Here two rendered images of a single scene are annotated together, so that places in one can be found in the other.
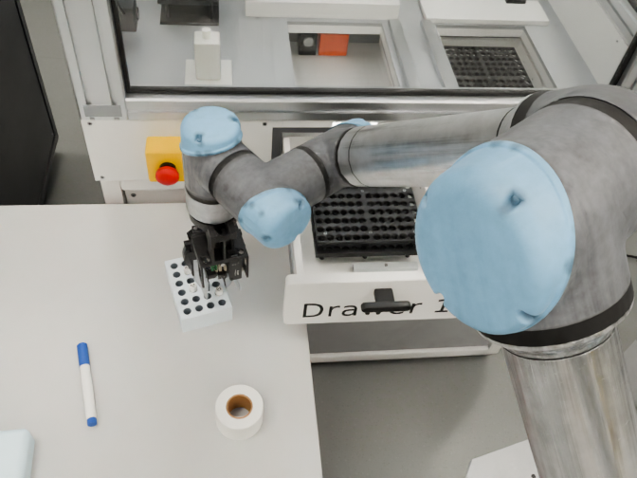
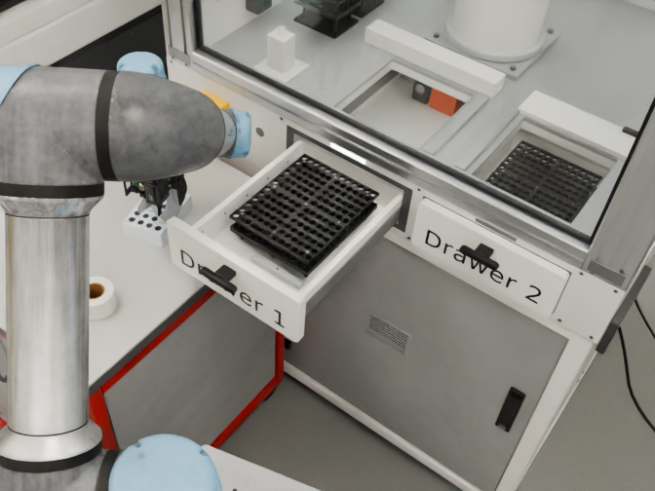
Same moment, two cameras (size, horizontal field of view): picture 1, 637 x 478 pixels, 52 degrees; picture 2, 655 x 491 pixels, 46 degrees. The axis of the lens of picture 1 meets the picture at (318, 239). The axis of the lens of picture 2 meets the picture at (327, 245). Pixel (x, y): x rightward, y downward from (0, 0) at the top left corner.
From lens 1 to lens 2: 0.83 m
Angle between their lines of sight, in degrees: 29
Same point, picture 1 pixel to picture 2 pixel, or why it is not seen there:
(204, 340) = (131, 247)
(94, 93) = (174, 38)
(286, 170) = not seen: hidden behind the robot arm
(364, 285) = (216, 256)
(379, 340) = (382, 411)
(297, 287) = (173, 228)
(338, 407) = (318, 450)
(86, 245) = not seen: hidden behind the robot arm
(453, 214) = not seen: outside the picture
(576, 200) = (13, 100)
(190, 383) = (94, 265)
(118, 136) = (187, 80)
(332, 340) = (340, 382)
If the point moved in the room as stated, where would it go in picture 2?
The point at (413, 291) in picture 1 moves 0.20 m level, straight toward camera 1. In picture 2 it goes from (252, 286) to (134, 327)
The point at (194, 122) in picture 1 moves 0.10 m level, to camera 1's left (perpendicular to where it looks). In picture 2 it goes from (129, 57) to (96, 29)
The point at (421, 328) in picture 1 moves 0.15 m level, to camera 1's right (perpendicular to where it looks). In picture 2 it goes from (421, 425) to (467, 468)
